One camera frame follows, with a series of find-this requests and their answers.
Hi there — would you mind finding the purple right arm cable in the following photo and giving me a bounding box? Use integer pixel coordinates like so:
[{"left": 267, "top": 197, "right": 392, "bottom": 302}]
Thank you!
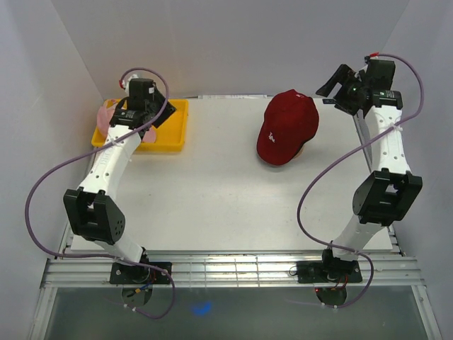
[{"left": 296, "top": 52, "right": 425, "bottom": 308}]

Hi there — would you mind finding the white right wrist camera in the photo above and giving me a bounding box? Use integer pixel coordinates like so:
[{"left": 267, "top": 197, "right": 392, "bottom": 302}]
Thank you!
[{"left": 357, "top": 52, "right": 379, "bottom": 74}]

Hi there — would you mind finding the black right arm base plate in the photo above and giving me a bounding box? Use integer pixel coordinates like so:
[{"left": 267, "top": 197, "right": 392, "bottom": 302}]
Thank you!
[{"left": 296, "top": 261, "right": 362, "bottom": 283}]

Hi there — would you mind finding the aluminium frame rail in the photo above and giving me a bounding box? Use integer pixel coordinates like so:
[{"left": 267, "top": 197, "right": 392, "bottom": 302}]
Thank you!
[{"left": 28, "top": 253, "right": 442, "bottom": 339}]

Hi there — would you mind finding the yellow plastic tray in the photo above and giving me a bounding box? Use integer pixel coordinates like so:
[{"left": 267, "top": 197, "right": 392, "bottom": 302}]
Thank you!
[{"left": 91, "top": 99, "right": 189, "bottom": 153}]

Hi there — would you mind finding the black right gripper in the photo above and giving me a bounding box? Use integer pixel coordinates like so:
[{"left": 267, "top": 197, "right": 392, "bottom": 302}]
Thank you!
[{"left": 314, "top": 64, "right": 367, "bottom": 116}]

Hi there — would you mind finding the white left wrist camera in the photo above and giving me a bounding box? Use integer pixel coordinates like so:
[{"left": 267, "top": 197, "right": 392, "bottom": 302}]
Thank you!
[{"left": 119, "top": 73, "right": 139, "bottom": 94}]

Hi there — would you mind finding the red cap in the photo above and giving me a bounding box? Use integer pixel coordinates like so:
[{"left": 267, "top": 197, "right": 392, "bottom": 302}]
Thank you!
[{"left": 256, "top": 89, "right": 319, "bottom": 166}]

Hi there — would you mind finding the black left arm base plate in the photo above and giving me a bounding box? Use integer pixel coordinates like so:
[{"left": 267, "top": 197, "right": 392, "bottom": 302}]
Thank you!
[{"left": 109, "top": 262, "right": 170, "bottom": 285}]

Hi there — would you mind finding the pink cap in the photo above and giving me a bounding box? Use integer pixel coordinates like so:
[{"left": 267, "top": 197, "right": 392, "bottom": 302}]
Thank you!
[{"left": 96, "top": 99, "right": 156, "bottom": 143}]

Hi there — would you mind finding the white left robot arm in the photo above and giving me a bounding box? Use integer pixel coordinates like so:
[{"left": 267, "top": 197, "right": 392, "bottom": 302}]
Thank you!
[{"left": 63, "top": 78, "right": 175, "bottom": 283}]

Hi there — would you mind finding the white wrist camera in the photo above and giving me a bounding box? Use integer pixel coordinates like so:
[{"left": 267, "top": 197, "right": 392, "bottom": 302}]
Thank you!
[
  {"left": 357, "top": 52, "right": 379, "bottom": 74},
  {"left": 119, "top": 73, "right": 139, "bottom": 94}
]

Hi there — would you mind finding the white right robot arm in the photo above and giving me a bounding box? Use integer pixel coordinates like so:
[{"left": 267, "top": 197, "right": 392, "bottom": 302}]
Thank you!
[{"left": 297, "top": 58, "right": 423, "bottom": 283}]

